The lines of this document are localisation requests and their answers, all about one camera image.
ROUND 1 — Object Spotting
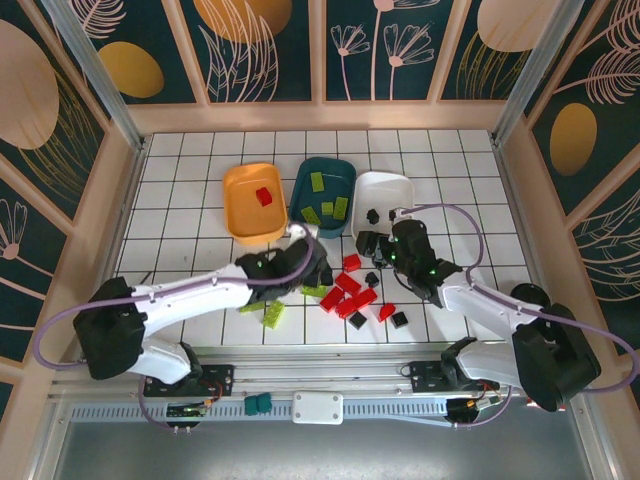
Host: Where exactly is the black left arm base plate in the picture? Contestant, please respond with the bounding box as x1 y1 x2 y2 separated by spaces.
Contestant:
143 363 235 398

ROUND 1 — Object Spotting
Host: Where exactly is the black circuit board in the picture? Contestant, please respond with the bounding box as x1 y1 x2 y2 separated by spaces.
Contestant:
166 398 210 420
446 397 503 427

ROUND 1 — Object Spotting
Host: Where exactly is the white plastic container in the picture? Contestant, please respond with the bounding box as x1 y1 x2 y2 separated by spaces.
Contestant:
350 170 417 244

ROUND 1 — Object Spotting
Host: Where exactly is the teal plastic container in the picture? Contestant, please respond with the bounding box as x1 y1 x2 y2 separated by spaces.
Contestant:
288 156 357 240

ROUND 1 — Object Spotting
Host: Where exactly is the orange plastic container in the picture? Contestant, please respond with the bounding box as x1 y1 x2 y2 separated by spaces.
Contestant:
221 162 290 246

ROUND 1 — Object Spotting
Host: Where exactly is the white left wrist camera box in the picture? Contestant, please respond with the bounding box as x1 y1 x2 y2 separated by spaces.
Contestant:
288 222 320 242

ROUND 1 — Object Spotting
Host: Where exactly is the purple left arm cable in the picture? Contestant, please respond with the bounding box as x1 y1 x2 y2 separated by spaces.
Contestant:
35 230 317 434

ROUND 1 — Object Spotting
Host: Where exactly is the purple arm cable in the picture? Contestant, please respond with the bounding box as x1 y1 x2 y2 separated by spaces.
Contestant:
35 230 317 434
399 202 640 430

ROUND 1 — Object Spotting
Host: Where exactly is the grey slotted cable duct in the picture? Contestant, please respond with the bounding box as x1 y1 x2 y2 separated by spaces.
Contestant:
68 402 451 425

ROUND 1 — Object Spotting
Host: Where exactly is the aluminium side rail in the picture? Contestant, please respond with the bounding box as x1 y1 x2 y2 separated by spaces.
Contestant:
492 134 569 354
79 139 149 362

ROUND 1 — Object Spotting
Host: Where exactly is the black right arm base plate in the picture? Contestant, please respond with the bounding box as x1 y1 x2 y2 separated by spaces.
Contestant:
408 359 500 395

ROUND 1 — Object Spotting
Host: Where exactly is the aluminium mounting rail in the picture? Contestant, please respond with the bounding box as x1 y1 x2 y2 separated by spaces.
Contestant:
49 344 589 401

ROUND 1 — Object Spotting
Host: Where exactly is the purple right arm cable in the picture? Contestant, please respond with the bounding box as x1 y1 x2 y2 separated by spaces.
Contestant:
399 202 640 430

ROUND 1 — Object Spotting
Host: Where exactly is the white plastic box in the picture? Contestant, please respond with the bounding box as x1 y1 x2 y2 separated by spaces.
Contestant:
291 390 345 426

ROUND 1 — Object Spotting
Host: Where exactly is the aluminium frame post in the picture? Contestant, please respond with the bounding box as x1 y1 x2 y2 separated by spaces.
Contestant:
38 0 147 152
491 0 570 147

